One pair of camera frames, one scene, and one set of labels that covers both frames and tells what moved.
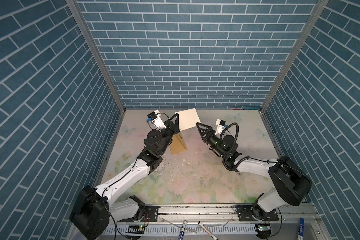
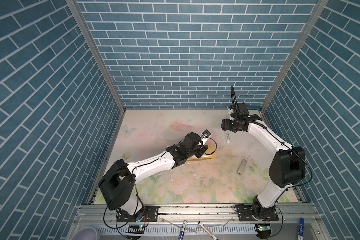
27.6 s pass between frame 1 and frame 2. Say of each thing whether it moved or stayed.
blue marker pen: stayed
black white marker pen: stayed
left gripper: moved
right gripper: moved
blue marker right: stayed
